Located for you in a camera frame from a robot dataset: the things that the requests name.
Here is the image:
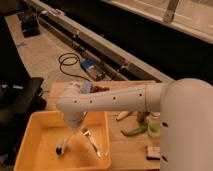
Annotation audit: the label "white black-bristled brush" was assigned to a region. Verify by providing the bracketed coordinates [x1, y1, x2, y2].
[55, 133, 74, 156]

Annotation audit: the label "dark metal can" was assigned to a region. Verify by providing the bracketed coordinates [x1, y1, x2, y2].
[136, 112, 149, 123]

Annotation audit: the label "blue sponge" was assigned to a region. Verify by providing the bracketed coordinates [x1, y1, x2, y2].
[82, 81, 92, 94]

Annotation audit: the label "dark red grapes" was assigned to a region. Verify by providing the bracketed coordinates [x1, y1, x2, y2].
[91, 86, 110, 93]

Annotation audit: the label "black stool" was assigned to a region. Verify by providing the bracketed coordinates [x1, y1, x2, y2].
[0, 77, 46, 158]

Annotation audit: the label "long metal rail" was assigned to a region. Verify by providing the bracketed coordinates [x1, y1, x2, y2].
[24, 0, 173, 82]

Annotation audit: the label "black box on floor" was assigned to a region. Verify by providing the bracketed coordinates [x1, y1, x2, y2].
[18, 11, 40, 37]

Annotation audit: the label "black coiled cable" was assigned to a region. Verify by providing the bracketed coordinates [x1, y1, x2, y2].
[57, 52, 91, 82]

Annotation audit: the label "blue grey device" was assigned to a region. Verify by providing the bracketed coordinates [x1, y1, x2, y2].
[80, 59, 105, 81]

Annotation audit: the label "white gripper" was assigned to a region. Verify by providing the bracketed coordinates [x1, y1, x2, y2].
[66, 118, 84, 130]

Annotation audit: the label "metal spoon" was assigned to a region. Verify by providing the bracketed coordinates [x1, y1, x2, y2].
[82, 127, 101, 158]

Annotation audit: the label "yellow plastic tray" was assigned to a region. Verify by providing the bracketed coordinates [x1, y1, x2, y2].
[14, 111, 111, 171]

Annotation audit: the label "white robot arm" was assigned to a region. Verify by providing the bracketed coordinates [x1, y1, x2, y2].
[57, 78, 213, 171]

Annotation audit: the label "green chili pepper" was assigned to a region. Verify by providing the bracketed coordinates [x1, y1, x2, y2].
[121, 125, 147, 137]

